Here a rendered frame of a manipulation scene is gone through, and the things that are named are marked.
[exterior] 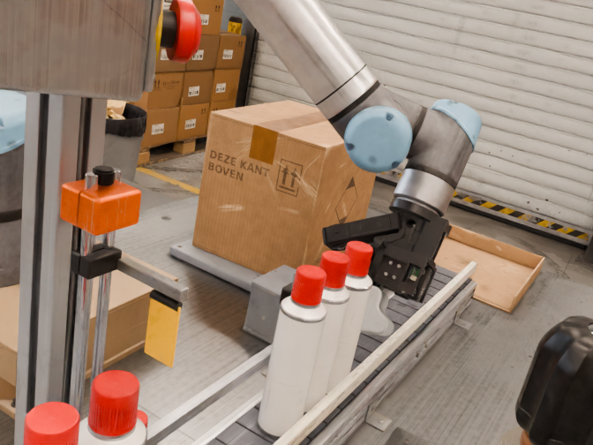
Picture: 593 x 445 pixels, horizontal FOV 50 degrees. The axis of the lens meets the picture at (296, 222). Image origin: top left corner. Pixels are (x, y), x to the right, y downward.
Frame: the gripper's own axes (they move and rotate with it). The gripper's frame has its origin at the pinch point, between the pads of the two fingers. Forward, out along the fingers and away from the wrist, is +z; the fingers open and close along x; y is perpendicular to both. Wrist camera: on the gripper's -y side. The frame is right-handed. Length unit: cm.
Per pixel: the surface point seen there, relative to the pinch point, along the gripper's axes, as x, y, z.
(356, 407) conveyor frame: -1.4, 5.8, 7.3
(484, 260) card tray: 71, 1, -29
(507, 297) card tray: 56, 11, -21
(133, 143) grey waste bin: 153, -187, -37
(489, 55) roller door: 332, -94, -213
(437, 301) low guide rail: 24.0, 4.7, -11.5
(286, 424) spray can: -13.3, 2.3, 11.2
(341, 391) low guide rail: -6.2, 4.6, 5.9
